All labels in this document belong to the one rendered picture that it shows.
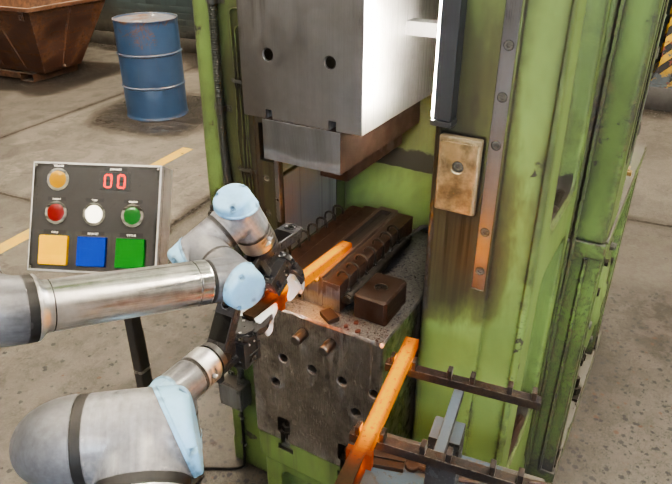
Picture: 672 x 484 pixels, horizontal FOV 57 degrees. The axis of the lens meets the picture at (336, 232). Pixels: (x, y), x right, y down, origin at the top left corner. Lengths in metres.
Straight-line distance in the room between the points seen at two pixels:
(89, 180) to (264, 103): 0.54
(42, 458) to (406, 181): 1.28
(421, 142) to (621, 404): 1.52
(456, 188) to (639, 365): 1.87
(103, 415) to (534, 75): 0.94
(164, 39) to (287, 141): 4.59
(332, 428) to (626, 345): 1.83
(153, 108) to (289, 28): 4.76
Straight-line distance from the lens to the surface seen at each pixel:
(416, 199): 1.83
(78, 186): 1.70
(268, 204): 1.67
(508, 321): 1.49
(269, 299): 1.35
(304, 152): 1.35
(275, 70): 1.34
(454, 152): 1.32
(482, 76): 1.29
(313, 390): 1.61
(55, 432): 0.83
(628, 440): 2.69
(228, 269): 1.03
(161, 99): 5.99
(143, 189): 1.63
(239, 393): 2.06
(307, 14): 1.27
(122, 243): 1.63
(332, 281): 1.47
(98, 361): 2.97
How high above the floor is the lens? 1.78
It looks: 28 degrees down
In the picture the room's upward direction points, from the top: straight up
